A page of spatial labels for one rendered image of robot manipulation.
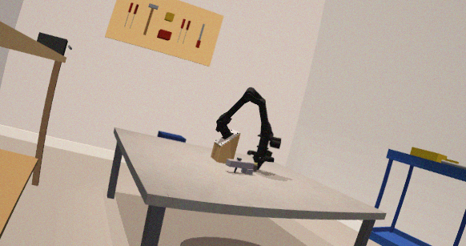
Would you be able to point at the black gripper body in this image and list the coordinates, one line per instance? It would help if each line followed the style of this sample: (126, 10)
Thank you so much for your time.
(262, 150)

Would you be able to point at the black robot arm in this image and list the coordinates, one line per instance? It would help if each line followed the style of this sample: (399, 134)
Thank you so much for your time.
(266, 134)

